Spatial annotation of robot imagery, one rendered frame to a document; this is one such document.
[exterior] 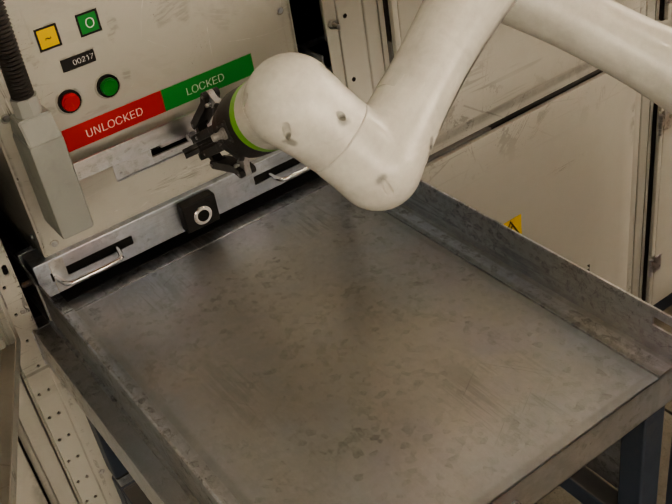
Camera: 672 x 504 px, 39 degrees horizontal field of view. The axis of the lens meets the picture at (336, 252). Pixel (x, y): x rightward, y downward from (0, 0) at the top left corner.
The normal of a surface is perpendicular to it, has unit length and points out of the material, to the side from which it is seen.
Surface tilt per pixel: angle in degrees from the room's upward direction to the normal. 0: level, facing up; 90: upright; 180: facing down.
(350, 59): 90
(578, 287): 90
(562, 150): 90
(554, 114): 90
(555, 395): 0
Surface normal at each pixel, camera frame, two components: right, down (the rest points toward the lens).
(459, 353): -0.14, -0.80
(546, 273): -0.80, 0.43
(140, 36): 0.58, 0.40
